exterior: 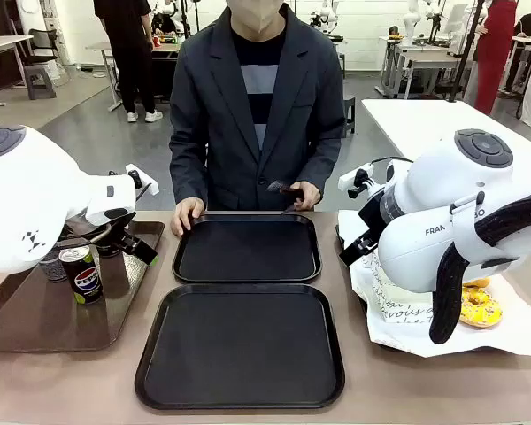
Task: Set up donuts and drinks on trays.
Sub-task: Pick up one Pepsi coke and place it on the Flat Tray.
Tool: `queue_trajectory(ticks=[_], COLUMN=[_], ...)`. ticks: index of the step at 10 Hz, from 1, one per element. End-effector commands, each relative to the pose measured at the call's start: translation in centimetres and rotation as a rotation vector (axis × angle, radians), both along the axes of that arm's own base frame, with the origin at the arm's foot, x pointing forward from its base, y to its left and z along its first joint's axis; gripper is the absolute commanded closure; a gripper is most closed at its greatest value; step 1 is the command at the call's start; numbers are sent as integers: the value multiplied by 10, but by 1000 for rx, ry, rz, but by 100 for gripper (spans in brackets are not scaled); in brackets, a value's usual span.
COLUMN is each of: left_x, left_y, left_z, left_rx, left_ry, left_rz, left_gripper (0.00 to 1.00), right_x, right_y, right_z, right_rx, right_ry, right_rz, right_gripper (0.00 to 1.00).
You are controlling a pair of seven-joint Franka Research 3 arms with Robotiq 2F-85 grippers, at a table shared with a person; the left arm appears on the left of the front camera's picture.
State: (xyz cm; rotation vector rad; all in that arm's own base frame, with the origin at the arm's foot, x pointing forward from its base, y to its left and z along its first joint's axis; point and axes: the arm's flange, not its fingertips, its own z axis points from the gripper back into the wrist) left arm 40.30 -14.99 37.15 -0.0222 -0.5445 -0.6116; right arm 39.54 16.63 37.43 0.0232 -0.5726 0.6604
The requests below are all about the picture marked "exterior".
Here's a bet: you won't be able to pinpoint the black braided cable sleeve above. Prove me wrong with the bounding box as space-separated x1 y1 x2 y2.
428 188 531 345

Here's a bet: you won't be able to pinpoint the small black stool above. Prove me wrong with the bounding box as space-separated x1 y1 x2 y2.
342 95 358 136

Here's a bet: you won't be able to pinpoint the black serving tongs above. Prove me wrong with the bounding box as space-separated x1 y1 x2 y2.
266 179 309 217

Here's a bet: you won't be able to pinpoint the person in red apron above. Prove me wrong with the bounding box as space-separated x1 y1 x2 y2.
468 0 517 115

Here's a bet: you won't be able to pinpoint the grey desk with white legs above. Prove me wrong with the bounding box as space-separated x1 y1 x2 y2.
86 42 187 112

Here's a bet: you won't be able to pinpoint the large white table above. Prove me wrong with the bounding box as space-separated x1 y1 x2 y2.
361 97 531 178

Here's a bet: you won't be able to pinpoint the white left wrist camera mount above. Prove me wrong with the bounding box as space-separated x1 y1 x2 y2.
124 163 159 198

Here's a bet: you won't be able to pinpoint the seated person in black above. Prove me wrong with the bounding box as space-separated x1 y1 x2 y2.
151 8 181 36

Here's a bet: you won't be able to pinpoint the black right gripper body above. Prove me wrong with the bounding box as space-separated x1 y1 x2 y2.
358 190 385 243

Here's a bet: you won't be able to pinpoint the person's left forearm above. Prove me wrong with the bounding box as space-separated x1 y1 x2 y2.
307 141 345 205

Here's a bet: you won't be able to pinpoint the person's torso in dark jacket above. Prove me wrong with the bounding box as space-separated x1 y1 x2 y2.
168 0 346 213

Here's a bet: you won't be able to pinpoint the white printed paper sheet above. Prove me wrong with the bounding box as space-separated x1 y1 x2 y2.
337 209 531 359

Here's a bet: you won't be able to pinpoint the black can with white print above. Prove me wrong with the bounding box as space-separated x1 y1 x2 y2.
38 247 68 283

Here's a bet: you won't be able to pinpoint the grey workbench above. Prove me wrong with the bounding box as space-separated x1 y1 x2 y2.
378 35 474 101

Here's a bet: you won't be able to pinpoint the standing person in black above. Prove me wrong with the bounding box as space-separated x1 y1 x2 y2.
92 0 164 124

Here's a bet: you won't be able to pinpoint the black stand pole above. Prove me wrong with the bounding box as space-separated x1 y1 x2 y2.
446 0 488 103

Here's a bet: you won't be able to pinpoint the grey plastic stool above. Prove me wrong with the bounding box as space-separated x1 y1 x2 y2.
23 64 58 101

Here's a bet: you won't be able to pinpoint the person's right hand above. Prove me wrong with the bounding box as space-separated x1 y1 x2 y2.
171 197 206 237

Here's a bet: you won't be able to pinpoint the small black plastic tray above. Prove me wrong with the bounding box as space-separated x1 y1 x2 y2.
172 211 323 284

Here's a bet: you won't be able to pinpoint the yellow sprinkled donut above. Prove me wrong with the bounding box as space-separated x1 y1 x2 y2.
458 286 504 329

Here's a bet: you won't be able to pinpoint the large black plastic tray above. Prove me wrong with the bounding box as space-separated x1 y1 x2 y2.
134 282 346 411

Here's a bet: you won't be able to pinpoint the black camera cable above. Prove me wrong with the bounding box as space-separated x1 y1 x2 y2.
370 156 413 178

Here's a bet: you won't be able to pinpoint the person's right forearm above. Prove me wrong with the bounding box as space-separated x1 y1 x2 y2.
170 145 209 207

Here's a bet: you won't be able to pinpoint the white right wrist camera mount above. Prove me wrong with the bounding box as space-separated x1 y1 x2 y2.
338 163 375 200

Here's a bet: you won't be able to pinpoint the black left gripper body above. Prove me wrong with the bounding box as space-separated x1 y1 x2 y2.
88 212 136 249

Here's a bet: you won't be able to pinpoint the brown plastic tray with handles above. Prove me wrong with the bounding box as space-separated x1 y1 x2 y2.
0 220 165 354

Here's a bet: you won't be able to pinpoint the black office chair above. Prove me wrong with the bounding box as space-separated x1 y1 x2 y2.
17 28 61 66

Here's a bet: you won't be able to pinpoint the beige face mask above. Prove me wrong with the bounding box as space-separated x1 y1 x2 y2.
227 0 289 43

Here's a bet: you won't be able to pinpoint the person's left hand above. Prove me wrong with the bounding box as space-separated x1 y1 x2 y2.
291 180 322 212

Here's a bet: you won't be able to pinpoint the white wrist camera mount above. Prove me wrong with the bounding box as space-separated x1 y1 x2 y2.
124 163 159 198
338 163 375 200

